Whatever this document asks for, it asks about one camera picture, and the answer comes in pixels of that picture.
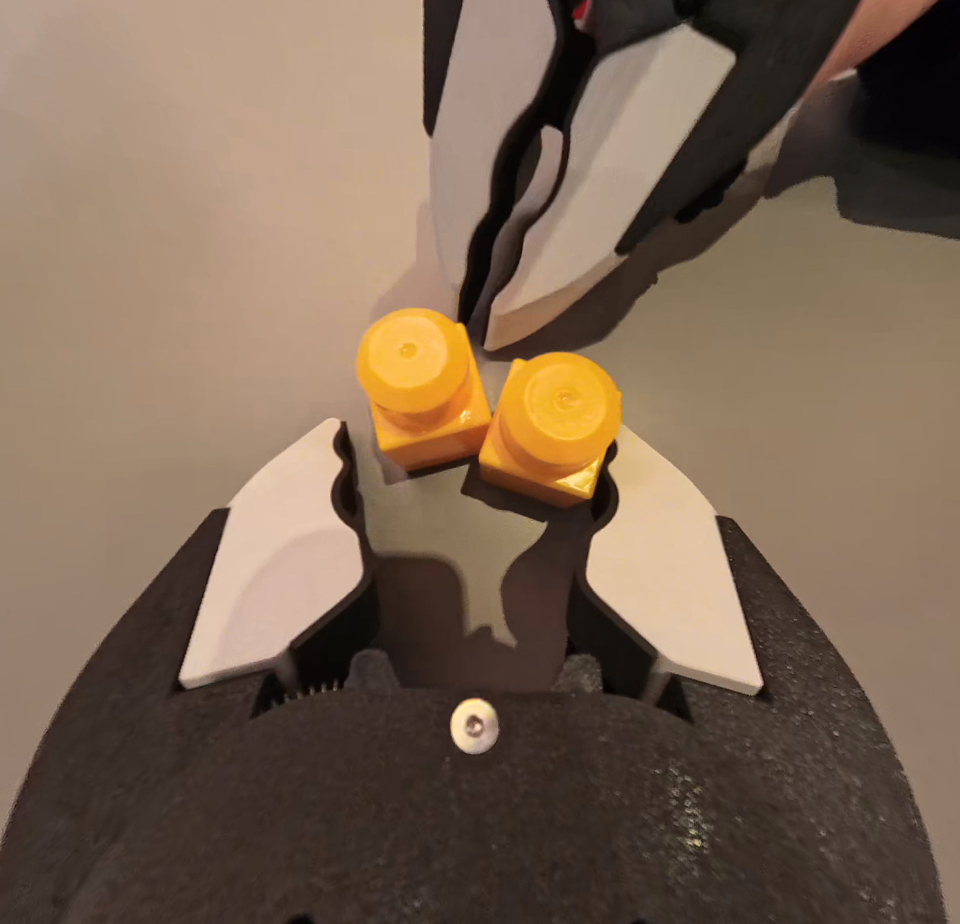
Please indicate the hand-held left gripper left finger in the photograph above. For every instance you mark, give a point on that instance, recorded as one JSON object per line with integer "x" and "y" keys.
{"x": 263, "y": 587}

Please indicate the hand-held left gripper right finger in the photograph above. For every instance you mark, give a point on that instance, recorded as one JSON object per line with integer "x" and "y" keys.
{"x": 675, "y": 579}

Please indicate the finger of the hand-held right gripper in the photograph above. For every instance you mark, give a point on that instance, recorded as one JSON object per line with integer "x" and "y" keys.
{"x": 630, "y": 160}
{"x": 488, "y": 115}

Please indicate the yellow mega block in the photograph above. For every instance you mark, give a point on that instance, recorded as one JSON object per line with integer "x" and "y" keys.
{"x": 417, "y": 385}
{"x": 552, "y": 422}

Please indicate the person's right hand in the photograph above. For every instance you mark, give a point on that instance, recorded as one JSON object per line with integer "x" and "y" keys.
{"x": 908, "y": 2}

